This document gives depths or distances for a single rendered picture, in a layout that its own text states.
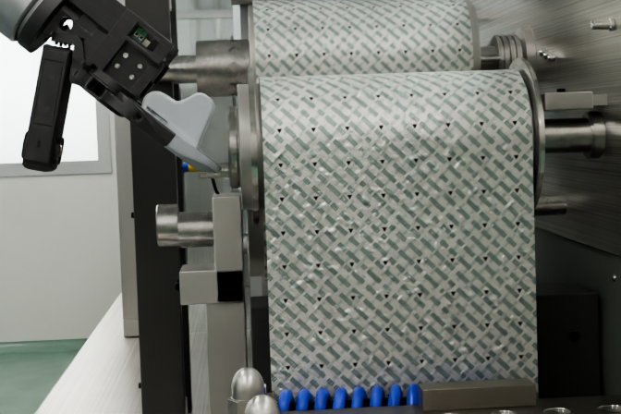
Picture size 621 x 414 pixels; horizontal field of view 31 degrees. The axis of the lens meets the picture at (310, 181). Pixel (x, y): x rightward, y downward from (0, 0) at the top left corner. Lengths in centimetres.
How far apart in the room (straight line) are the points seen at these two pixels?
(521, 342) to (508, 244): 9
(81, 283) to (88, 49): 565
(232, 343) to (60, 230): 559
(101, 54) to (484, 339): 42
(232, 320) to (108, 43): 28
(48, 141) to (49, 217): 562
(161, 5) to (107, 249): 534
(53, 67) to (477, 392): 46
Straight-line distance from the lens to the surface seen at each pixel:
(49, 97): 102
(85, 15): 103
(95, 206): 660
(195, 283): 105
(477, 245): 99
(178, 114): 101
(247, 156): 97
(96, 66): 101
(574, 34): 115
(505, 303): 100
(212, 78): 125
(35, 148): 102
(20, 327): 675
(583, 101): 105
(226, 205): 104
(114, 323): 218
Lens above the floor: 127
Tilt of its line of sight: 3 degrees down
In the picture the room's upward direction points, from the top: 2 degrees counter-clockwise
